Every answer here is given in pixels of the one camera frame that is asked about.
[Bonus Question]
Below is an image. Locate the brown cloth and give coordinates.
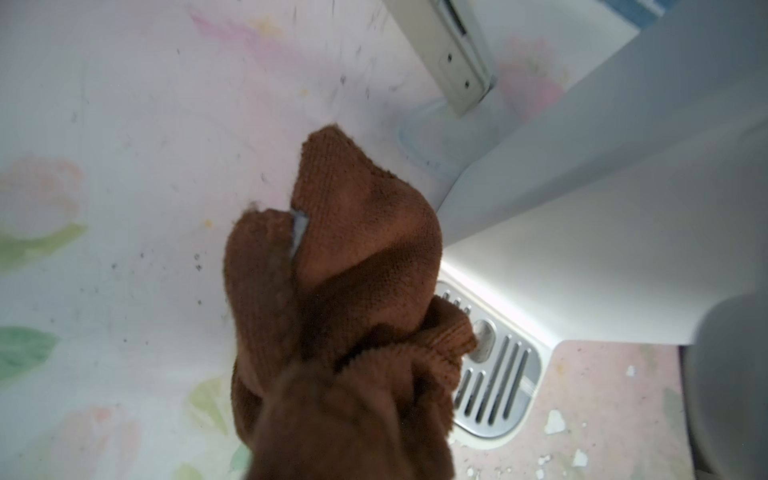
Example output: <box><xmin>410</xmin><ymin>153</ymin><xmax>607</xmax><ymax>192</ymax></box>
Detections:
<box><xmin>223</xmin><ymin>125</ymin><xmax>476</xmax><ymax>479</ymax></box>

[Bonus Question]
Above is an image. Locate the silver black stapler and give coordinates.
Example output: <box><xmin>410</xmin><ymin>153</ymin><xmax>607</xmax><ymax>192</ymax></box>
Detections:
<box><xmin>384</xmin><ymin>0</ymin><xmax>498</xmax><ymax>116</ymax></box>

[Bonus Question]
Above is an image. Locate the white coffee machine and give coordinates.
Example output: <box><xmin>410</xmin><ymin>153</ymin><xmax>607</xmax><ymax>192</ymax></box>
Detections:
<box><xmin>439</xmin><ymin>1</ymin><xmax>767</xmax><ymax>479</ymax></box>

